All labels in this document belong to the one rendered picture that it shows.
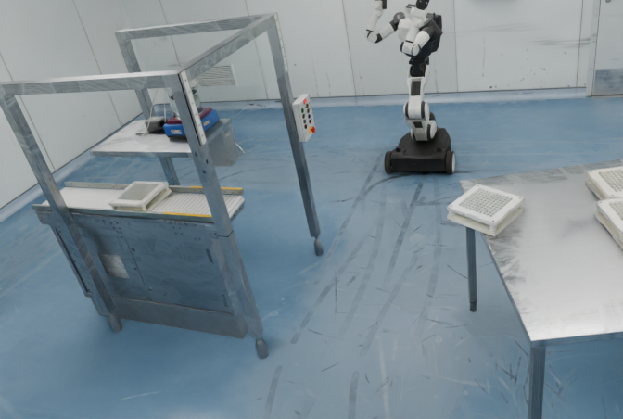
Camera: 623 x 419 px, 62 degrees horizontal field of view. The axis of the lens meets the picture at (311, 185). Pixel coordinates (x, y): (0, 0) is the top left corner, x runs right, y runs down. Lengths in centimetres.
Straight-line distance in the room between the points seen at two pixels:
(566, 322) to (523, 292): 19
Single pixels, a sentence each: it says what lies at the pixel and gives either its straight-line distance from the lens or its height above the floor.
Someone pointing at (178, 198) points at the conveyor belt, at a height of 91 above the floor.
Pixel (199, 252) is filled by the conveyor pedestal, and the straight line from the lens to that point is 301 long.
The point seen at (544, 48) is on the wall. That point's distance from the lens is 592.
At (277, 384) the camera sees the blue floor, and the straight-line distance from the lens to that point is 307.
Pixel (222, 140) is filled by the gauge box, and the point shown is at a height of 128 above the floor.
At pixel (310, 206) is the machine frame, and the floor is 43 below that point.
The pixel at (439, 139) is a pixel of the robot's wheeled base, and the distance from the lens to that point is 486.
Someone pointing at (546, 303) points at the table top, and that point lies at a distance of 210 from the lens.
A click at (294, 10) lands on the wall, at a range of 629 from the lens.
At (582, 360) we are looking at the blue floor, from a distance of 312.
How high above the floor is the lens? 228
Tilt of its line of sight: 29 degrees down
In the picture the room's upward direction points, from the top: 11 degrees counter-clockwise
